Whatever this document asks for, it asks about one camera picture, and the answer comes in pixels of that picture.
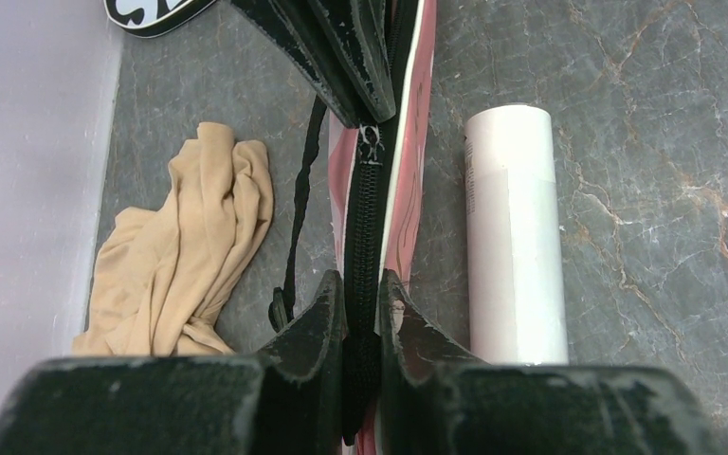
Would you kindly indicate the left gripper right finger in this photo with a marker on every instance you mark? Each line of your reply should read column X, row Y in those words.
column 438, row 398

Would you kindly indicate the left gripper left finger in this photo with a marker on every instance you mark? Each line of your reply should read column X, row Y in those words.
column 283, row 399

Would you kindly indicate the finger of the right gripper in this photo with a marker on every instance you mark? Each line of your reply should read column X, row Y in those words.
column 295, row 30
column 356, row 33

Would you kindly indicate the pink SPORT racket bag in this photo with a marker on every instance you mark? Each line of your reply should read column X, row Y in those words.
column 376, row 178

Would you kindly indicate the white shuttlecock tube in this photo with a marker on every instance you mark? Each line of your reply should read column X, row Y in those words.
column 515, row 278

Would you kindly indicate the black SPORT racket bag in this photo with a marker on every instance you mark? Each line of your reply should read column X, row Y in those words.
column 153, row 18

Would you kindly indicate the beige cloth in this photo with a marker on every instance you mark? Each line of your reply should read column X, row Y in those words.
column 163, row 276

